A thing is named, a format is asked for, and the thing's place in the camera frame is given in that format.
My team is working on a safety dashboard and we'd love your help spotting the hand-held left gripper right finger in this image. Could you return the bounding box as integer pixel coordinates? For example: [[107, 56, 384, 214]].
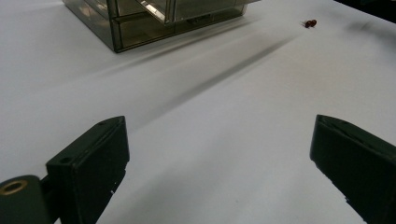
[[309, 114, 396, 224]]

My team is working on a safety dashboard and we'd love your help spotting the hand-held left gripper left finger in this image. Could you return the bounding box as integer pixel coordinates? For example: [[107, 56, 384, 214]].
[[45, 115, 131, 224]]

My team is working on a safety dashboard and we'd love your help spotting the smoky clear plastic drawer cabinet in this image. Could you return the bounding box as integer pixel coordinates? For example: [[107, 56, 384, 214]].
[[62, 0, 261, 53]]

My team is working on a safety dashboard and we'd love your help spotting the clear plastic drawer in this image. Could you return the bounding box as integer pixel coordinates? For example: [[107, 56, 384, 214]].
[[135, 0, 261, 25]]

